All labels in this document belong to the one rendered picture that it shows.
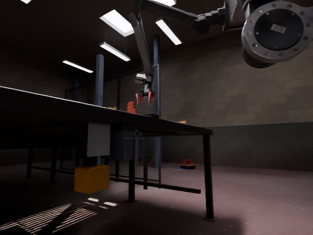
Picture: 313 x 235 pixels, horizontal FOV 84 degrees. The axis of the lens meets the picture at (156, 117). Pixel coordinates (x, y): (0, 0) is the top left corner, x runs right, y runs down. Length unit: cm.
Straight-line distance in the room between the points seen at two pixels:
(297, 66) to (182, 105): 347
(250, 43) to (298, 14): 17
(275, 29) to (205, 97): 561
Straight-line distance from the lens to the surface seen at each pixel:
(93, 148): 66
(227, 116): 598
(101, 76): 343
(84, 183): 65
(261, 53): 67
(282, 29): 73
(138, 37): 116
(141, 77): 129
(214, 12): 112
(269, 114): 591
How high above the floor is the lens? 78
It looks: 8 degrees up
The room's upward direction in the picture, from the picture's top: 1 degrees counter-clockwise
